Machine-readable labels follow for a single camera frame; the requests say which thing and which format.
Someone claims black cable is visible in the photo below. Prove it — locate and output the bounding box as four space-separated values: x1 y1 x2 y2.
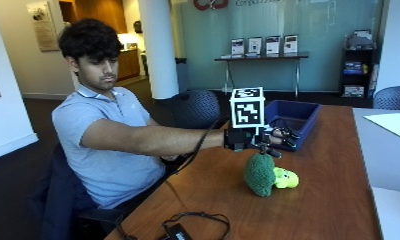
112 115 232 240

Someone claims black adapter box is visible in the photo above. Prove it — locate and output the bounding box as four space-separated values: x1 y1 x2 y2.
157 222 194 240

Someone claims narrow dark console table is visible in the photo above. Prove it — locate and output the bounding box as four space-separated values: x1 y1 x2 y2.
213 52 310 98

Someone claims white paper sheet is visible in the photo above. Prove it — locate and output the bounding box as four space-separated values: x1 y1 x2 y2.
362 111 400 140

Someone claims black shelf rack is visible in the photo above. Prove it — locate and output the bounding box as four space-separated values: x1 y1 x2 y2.
338 29 378 99

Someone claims wall poster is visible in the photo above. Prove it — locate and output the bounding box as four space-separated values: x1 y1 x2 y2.
25 0 60 53

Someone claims blue plastic bin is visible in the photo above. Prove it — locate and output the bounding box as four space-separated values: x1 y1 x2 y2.
264 99 322 153

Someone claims white cube with black markers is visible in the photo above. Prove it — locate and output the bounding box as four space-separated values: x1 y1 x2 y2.
228 86 266 130

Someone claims the person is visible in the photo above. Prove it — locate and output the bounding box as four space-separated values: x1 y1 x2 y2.
51 18 230 210

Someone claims framed display card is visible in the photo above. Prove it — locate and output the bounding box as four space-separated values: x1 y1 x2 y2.
229 37 245 57
282 34 300 55
246 36 264 56
265 35 281 56

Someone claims red logo sign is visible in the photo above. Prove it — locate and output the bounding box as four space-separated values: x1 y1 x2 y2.
192 0 230 11

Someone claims wooden cabinet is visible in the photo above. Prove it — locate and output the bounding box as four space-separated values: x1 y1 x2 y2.
116 48 141 82

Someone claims dark blue perforated chair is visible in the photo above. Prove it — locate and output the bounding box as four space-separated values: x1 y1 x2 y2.
157 89 222 131

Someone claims white round column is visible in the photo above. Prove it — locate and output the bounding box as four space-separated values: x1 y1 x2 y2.
137 0 180 100

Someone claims green broccoli soft toy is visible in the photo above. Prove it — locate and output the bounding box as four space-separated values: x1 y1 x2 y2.
242 152 300 198

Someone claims dark blue jacket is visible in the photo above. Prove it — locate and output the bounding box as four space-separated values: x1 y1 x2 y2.
28 143 125 240

